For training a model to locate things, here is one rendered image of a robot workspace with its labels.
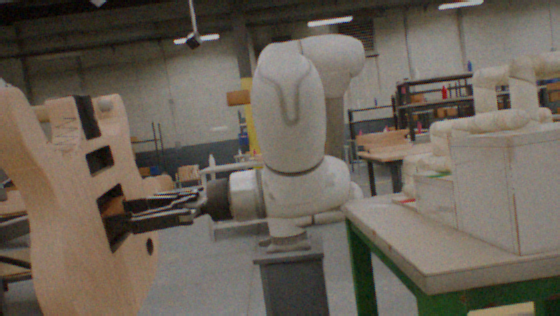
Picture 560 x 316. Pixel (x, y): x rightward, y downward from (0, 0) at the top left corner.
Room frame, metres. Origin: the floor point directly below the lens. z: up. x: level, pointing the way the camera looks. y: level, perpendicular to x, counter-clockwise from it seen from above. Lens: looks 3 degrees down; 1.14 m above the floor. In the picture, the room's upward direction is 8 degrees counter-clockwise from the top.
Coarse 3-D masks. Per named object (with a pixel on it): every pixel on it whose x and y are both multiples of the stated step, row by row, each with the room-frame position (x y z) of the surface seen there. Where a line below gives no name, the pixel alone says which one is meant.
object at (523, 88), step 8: (512, 72) 0.50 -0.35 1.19; (520, 72) 0.49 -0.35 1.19; (528, 72) 0.48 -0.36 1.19; (512, 80) 0.50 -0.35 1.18; (520, 80) 0.49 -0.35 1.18; (528, 80) 0.48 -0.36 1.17; (512, 88) 0.50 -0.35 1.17; (520, 88) 0.49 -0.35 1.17; (528, 88) 0.48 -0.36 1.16; (536, 88) 0.49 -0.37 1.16; (512, 96) 0.50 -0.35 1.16; (520, 96) 0.49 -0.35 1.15; (528, 96) 0.49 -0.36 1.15; (536, 96) 0.49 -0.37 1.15; (512, 104) 0.50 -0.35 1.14; (520, 104) 0.49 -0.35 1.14; (528, 104) 0.49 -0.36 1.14; (536, 104) 0.49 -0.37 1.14; (528, 112) 0.49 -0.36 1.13; (536, 112) 0.49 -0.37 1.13; (536, 120) 0.48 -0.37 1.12; (528, 128) 0.49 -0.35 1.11; (536, 128) 0.48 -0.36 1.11
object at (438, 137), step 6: (432, 132) 0.74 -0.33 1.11; (438, 132) 0.73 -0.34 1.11; (444, 132) 0.73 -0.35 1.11; (432, 138) 0.74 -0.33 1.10; (438, 138) 0.73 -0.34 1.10; (444, 138) 0.73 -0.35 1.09; (432, 144) 0.74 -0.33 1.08; (438, 144) 0.73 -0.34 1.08; (444, 144) 0.73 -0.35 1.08; (438, 150) 0.73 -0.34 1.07; (444, 150) 0.73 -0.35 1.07
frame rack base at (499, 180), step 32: (544, 128) 0.52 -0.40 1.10; (480, 160) 0.53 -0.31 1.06; (512, 160) 0.47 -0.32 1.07; (544, 160) 0.47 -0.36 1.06; (480, 192) 0.54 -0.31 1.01; (512, 192) 0.47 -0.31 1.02; (544, 192) 0.47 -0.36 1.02; (480, 224) 0.55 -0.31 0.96; (512, 224) 0.48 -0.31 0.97; (544, 224) 0.47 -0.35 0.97
